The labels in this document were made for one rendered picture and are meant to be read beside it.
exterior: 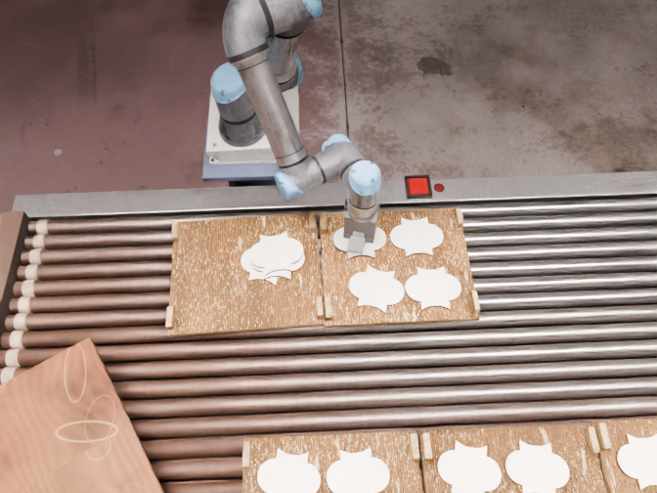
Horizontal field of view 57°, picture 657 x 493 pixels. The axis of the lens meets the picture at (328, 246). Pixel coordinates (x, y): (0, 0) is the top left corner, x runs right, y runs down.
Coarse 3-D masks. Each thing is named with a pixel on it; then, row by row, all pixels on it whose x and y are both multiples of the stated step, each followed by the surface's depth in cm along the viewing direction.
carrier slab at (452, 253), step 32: (320, 224) 173; (384, 224) 173; (448, 224) 173; (384, 256) 167; (416, 256) 167; (448, 256) 167; (352, 320) 158; (384, 320) 158; (416, 320) 158; (448, 320) 158
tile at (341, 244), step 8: (336, 232) 170; (376, 232) 170; (336, 240) 169; (344, 240) 169; (376, 240) 169; (384, 240) 169; (344, 248) 168; (368, 248) 168; (376, 248) 168; (352, 256) 166; (368, 256) 167
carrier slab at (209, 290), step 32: (192, 224) 173; (224, 224) 173; (256, 224) 173; (288, 224) 173; (192, 256) 167; (224, 256) 167; (192, 288) 162; (224, 288) 162; (256, 288) 162; (288, 288) 162; (320, 288) 162; (192, 320) 158; (224, 320) 158; (256, 320) 158; (288, 320) 158; (320, 320) 158
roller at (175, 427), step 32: (256, 416) 147; (288, 416) 147; (320, 416) 147; (352, 416) 147; (384, 416) 146; (416, 416) 147; (448, 416) 147; (480, 416) 147; (512, 416) 147; (544, 416) 147; (576, 416) 148; (608, 416) 149
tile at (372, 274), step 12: (360, 276) 163; (372, 276) 163; (384, 276) 163; (360, 288) 161; (372, 288) 161; (384, 288) 161; (396, 288) 161; (360, 300) 160; (372, 300) 160; (384, 300) 160; (396, 300) 160; (384, 312) 158
